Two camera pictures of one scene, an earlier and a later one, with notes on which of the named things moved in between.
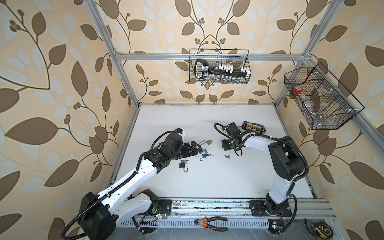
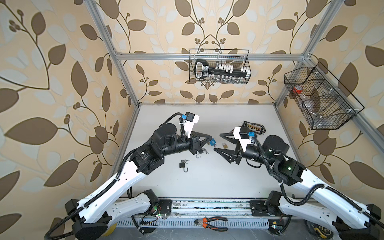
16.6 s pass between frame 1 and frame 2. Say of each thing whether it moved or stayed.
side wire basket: stayed
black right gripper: moved
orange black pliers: stayed
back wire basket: stayed
